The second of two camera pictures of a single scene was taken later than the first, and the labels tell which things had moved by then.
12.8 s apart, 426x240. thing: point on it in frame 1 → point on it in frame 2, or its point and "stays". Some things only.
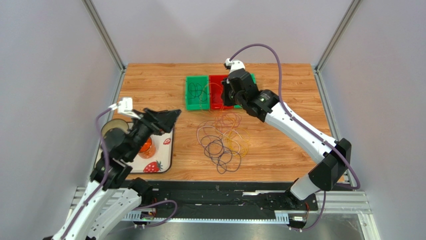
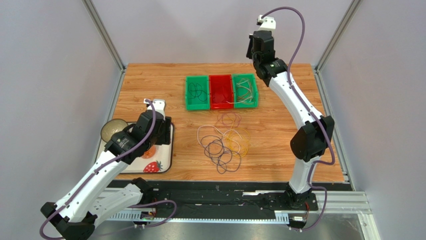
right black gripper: (231, 88) → (250, 46)
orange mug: (147, 150) stays
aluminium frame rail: (344, 201) stays
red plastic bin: (216, 88) stays
